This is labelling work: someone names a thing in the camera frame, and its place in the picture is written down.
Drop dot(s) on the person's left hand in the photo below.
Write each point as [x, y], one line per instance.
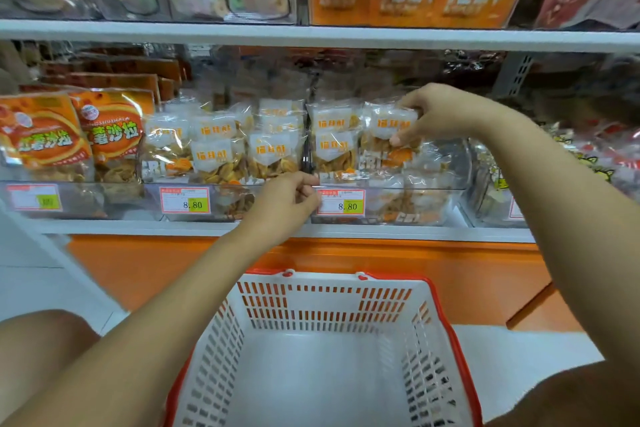
[280, 209]

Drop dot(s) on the person's right hand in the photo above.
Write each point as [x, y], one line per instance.
[450, 113]

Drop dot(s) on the row of clear snacks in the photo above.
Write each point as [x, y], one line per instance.
[415, 199]

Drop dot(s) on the white red-rimmed shopping basket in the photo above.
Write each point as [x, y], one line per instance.
[330, 292]

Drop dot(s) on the white snack shelf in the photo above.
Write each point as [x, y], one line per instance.
[300, 36]

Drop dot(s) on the person's right forearm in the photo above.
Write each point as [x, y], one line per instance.
[590, 231]

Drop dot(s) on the person's left forearm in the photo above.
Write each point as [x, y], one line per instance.
[130, 342]

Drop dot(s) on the yellow hamster snack packets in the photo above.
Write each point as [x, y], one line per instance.
[500, 181]

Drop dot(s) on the orange shelf base panel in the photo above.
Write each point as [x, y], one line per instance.
[380, 272]

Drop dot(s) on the person's right leg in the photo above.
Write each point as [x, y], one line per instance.
[580, 402]

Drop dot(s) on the white yellow price tag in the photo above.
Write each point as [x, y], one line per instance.
[33, 197]
[341, 203]
[516, 209]
[185, 201]

